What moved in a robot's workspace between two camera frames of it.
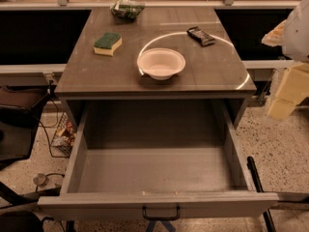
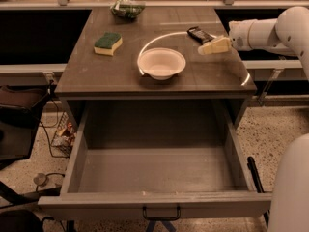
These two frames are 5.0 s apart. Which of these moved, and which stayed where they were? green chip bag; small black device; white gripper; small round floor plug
Moved: white gripper
Stayed: green chip bag; small round floor plug; small black device
